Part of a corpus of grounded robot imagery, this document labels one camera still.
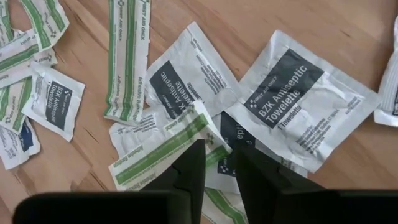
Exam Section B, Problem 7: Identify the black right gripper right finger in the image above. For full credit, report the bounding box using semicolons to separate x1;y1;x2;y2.
235;146;324;224

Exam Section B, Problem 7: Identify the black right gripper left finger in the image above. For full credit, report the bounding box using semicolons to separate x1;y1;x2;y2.
139;139;206;224

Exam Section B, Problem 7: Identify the BZK antiseptic towelette packet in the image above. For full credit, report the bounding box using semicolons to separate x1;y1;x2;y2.
224;29;382;174
144;21;243;121
204;111;309;195
21;61;86;143

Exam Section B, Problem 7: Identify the blue-label alcohol pad packet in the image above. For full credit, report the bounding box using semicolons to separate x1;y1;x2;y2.
0;117;41;171

